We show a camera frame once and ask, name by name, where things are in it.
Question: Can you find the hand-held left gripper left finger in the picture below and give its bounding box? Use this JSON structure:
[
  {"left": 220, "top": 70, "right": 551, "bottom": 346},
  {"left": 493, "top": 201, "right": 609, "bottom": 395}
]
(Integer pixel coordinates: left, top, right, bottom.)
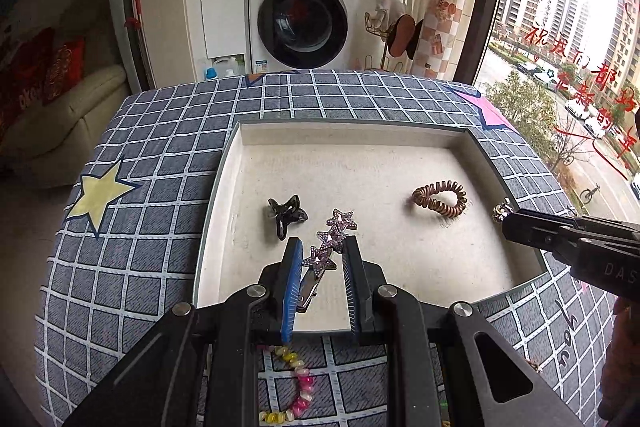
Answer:
[{"left": 65, "top": 237, "right": 306, "bottom": 427}]

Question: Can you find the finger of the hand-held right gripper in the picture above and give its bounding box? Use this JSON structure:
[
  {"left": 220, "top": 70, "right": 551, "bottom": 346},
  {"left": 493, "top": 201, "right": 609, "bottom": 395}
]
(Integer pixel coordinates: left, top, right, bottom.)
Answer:
[
  {"left": 502, "top": 226, "right": 581, "bottom": 259},
  {"left": 505, "top": 208, "right": 582, "bottom": 233}
]

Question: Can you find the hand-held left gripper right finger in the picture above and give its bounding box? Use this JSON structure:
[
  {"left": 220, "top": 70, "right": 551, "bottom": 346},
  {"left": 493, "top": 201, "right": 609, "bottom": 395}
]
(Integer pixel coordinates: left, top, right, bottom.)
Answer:
[{"left": 341, "top": 236, "right": 586, "bottom": 427}]

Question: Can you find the star rhinestone hair clip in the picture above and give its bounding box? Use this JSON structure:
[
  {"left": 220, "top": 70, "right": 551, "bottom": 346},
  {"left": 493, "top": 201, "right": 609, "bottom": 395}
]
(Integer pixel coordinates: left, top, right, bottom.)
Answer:
[{"left": 295, "top": 208, "right": 357, "bottom": 313}]

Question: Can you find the pink yellow beaded bracelet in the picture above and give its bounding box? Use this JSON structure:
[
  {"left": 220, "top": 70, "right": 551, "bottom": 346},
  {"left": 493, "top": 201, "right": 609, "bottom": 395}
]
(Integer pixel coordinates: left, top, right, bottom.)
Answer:
[{"left": 257, "top": 344, "right": 317, "bottom": 425}]

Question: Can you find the grey-green cardboard tray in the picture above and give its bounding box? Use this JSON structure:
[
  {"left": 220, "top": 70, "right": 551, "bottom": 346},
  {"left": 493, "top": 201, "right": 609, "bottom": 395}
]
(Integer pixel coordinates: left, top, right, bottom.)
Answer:
[{"left": 192, "top": 121, "right": 548, "bottom": 308}]

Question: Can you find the person's right forearm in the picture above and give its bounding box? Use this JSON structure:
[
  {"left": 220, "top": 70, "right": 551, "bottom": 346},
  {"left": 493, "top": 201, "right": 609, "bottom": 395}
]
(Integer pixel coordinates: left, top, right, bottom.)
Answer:
[{"left": 599, "top": 296, "right": 640, "bottom": 415}]

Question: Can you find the parked bicycle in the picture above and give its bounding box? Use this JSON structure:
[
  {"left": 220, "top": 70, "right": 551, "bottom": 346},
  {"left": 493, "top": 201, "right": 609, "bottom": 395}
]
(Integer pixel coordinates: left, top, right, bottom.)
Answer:
[{"left": 579, "top": 184, "right": 602, "bottom": 208}]

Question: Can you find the black hair claw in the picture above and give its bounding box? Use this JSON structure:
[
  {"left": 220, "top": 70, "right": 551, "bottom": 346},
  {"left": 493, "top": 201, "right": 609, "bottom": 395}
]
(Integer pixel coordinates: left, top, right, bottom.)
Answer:
[{"left": 266, "top": 196, "right": 307, "bottom": 242}]

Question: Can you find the grey checked star tablecloth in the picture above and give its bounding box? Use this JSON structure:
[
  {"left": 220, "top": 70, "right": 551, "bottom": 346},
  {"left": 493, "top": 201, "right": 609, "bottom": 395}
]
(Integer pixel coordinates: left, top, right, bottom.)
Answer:
[{"left": 32, "top": 69, "right": 621, "bottom": 427}]

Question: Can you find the pink checked panel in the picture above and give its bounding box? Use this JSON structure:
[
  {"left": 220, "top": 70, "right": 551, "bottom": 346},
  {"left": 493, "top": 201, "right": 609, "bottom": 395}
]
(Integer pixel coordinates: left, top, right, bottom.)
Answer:
[{"left": 412, "top": 0, "right": 467, "bottom": 80}]

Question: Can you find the brown slipper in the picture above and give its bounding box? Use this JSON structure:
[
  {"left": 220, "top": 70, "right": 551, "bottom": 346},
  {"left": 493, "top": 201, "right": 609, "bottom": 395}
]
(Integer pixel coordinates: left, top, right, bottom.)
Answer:
[{"left": 389, "top": 14, "right": 417, "bottom": 58}]

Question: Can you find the white detergent bottle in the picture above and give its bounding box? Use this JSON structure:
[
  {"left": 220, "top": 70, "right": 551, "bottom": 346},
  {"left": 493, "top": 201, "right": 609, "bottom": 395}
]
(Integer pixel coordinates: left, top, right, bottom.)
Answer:
[{"left": 202, "top": 57, "right": 237, "bottom": 80}]

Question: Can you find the white washing machine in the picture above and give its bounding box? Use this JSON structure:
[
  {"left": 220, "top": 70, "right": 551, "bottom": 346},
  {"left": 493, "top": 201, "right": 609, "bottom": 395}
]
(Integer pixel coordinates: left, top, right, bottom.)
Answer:
[{"left": 247, "top": 0, "right": 364, "bottom": 75}]

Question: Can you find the cream sofa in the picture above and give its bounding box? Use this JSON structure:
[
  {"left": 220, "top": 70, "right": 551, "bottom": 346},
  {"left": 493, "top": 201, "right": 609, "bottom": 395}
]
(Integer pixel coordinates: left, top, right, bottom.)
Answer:
[{"left": 0, "top": 0, "right": 131, "bottom": 188}]

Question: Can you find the red cushion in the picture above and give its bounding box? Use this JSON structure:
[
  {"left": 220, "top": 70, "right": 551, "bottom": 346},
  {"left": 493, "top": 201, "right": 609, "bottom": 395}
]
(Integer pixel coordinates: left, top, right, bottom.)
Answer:
[{"left": 42, "top": 38, "right": 86, "bottom": 105}]

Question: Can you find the red printed blanket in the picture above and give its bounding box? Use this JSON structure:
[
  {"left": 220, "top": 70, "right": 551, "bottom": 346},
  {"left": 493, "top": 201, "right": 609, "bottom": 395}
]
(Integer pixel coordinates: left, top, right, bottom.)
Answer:
[{"left": 0, "top": 27, "right": 56, "bottom": 142}]

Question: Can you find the wire slipper rack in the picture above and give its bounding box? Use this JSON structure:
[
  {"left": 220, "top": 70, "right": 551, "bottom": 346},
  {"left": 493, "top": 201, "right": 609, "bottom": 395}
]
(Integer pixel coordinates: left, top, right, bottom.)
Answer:
[{"left": 364, "top": 0, "right": 423, "bottom": 72}]

